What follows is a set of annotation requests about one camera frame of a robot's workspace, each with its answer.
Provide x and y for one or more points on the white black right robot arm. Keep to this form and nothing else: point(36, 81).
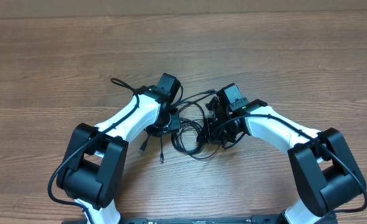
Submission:
point(327, 177)

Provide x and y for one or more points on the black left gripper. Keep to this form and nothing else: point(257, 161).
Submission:
point(155, 132)

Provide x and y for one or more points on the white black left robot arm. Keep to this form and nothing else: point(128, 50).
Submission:
point(92, 168)

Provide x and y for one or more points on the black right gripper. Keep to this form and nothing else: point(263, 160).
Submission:
point(209, 131)

